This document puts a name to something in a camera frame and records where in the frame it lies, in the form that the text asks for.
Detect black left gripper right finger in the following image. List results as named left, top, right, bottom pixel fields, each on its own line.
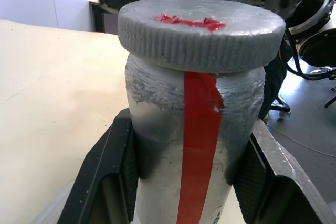
left=233, top=118, right=336, bottom=224

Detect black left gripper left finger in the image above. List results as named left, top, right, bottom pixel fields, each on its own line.
left=57, top=109, right=140, bottom=224

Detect grey jar with red tape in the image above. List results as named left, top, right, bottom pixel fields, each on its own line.
left=123, top=55, right=265, bottom=224

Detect grey ribbed jar lid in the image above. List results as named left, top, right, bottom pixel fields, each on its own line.
left=117, top=0, right=286, bottom=74

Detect dark background desk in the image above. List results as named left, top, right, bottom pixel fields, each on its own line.
left=88, top=0, right=122, bottom=36

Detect black wheeled stand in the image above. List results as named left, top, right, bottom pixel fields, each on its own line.
left=258, top=50, right=292, bottom=124

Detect black chair base leg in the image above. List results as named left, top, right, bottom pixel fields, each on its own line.
left=324, top=84, right=336, bottom=108

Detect thin white floor cable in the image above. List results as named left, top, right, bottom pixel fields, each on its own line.
left=267, top=125, right=336, bottom=156

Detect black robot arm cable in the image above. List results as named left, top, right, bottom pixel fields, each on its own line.
left=278, top=28, right=336, bottom=81

